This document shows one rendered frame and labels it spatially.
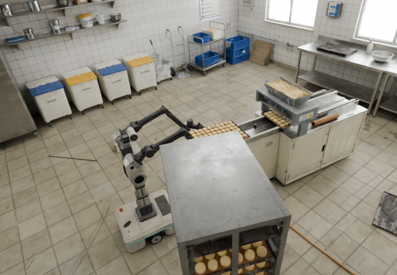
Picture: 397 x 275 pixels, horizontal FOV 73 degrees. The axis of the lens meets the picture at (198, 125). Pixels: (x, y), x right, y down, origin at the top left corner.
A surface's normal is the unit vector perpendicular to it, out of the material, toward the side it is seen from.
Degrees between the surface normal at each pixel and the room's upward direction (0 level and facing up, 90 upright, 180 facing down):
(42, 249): 0
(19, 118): 90
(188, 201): 0
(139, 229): 0
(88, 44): 90
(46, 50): 90
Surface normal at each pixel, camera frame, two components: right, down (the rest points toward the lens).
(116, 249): -0.06, -0.83
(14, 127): 0.58, 0.42
